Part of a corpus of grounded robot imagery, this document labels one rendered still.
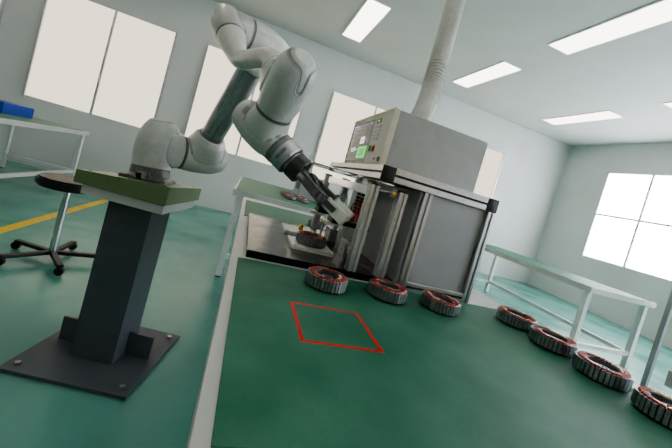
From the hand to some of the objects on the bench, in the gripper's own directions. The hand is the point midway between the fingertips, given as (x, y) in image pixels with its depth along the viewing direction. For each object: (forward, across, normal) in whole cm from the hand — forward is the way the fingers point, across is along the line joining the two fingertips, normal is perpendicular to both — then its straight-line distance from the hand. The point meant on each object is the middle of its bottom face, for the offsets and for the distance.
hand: (345, 216), depth 84 cm
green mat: (-11, -110, -27) cm, 113 cm away
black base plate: (-5, -42, -24) cm, 49 cm away
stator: (+24, -9, -9) cm, 27 cm away
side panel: (+38, -28, -1) cm, 47 cm away
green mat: (+36, +8, -3) cm, 37 cm away
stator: (+9, 0, -17) cm, 19 cm away
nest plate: (-3, -30, -21) cm, 37 cm away
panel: (+13, -52, -12) cm, 54 cm away
